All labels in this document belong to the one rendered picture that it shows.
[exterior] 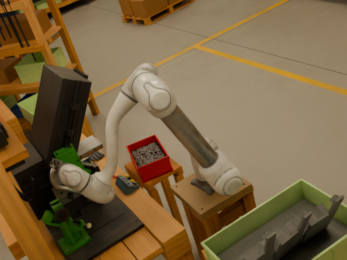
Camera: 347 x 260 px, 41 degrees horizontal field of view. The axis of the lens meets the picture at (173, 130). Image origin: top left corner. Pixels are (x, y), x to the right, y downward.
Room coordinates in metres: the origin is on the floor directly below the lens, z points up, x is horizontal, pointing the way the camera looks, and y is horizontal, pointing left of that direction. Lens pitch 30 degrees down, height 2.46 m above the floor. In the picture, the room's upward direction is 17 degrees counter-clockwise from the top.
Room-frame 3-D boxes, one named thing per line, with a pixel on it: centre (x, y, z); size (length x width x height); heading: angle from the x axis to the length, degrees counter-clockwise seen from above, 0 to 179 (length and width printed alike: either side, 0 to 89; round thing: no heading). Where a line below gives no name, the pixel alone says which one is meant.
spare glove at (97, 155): (2.68, 0.58, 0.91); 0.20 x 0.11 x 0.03; 30
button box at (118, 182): (2.22, 0.36, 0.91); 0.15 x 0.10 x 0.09; 23
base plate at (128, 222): (2.28, 0.70, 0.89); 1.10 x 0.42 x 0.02; 23
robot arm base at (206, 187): (2.07, -0.11, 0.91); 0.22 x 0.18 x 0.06; 27
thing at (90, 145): (2.39, 0.64, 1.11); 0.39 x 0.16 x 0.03; 113
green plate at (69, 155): (2.24, 0.62, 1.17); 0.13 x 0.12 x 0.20; 23
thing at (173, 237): (2.39, 0.45, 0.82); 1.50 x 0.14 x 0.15; 23
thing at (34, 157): (2.32, 0.87, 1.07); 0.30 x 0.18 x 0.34; 23
